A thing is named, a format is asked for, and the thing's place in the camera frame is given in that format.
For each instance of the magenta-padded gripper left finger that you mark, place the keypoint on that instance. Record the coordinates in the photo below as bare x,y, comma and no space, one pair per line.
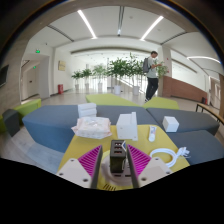
75,171

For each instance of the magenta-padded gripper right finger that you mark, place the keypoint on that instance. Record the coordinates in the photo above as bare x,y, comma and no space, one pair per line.
151,170

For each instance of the round white yellow-rimmed power strip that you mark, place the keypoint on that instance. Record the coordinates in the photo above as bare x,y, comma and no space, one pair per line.
107,176

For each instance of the small white tube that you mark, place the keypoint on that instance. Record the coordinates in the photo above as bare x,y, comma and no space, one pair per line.
152,133

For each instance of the white box with raised back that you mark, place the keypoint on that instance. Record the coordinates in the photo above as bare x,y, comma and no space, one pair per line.
126,128

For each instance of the small white cube box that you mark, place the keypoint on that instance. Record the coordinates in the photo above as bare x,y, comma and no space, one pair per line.
170,124

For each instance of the long grey sofa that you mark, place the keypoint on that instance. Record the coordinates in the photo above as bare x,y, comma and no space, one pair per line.
50,125

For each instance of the grey sofa beside table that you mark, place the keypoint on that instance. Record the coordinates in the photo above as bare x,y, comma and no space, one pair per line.
203,146

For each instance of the stacked white tissue packs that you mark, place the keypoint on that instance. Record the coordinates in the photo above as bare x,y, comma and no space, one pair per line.
87,110

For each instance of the grey sofa with cube box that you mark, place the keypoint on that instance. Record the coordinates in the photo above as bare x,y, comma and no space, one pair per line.
196,120

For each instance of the small green seat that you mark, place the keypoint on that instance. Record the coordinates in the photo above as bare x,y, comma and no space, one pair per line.
161,103

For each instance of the large green seat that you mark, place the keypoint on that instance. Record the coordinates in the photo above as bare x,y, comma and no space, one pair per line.
108,100

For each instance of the dark grey seat block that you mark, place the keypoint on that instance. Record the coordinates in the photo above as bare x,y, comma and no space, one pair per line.
11,121

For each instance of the red fire extinguisher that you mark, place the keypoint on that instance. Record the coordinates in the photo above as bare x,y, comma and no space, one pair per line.
60,89

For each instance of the wooden bench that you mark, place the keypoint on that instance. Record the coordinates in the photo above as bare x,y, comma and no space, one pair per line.
210,110

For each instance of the person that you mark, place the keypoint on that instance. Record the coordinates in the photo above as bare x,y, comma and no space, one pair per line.
152,83

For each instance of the wooden shelf unit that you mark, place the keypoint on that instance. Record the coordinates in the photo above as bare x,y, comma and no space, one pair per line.
222,96

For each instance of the group of potted plants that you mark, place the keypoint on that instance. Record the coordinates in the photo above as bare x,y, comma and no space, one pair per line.
118,68

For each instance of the green exit sign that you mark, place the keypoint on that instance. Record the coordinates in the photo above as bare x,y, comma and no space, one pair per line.
37,51

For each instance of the group of ceiling strip lights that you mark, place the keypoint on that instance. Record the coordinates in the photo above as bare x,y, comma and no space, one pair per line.
87,24

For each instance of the green sofa by wall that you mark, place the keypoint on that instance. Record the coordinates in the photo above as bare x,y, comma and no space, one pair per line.
26,108

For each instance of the yellow wall picture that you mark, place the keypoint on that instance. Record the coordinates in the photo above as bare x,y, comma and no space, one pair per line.
62,65

